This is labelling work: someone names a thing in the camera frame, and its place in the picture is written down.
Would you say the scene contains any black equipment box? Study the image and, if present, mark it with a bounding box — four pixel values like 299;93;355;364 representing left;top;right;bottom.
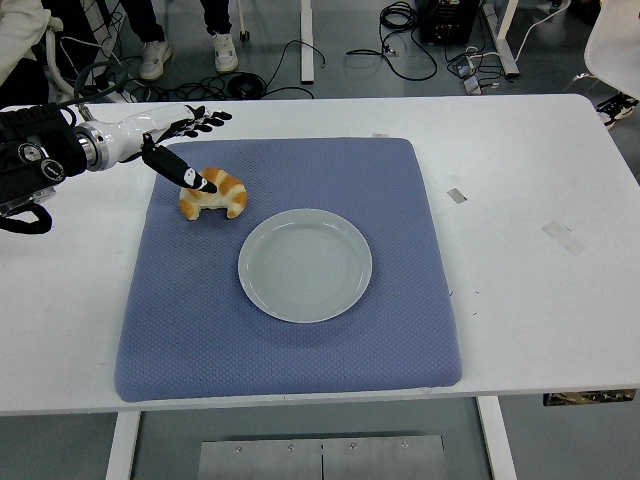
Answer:
418;0;474;44

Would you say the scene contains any black cable with plug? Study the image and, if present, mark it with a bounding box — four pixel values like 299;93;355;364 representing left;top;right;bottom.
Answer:
264;39;329;99

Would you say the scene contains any thin pole with caster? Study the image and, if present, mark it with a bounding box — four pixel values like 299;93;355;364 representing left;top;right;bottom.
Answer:
235;0;251;41

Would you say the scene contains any grey round plate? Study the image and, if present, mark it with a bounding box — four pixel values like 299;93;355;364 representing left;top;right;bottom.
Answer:
237;208;374;324

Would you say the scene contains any croissant bread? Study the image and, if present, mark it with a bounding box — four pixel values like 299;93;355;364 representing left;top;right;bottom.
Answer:
178;167;249;221

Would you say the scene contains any person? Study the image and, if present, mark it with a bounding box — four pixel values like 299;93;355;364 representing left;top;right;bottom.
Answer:
594;92;640;132
0;0;64;106
121;0;236;82

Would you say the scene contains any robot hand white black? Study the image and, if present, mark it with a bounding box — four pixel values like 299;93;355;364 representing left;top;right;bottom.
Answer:
97;103;234;196

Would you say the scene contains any blue quilted mat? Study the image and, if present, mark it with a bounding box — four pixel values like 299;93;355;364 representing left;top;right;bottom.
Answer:
113;137;463;404

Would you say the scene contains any white desk leg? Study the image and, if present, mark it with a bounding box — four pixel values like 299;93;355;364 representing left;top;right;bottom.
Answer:
298;0;316;84
479;0;521;77

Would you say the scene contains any large grey tape piece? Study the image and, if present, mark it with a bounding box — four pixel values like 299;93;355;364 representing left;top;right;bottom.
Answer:
541;220;587;257

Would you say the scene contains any black cable coil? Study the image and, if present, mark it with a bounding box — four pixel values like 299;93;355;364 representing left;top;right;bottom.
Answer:
227;72;266;99

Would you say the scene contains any black power adapter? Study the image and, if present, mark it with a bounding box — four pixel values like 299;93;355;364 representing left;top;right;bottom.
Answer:
447;53;476;79

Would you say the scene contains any white office chair frame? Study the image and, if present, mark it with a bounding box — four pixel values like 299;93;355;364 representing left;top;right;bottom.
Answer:
43;27;91;105

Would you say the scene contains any white chair shell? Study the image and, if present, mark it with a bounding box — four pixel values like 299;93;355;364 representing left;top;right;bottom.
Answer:
583;0;640;96

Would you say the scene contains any long black cable loop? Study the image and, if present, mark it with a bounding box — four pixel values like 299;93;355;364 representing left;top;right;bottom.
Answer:
346;0;439;81

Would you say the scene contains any white table leg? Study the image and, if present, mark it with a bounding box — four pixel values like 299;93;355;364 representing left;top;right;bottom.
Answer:
475;395;518;480
104;410;142;480

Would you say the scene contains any white cable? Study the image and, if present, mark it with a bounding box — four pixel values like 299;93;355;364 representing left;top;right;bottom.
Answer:
464;0;571;59

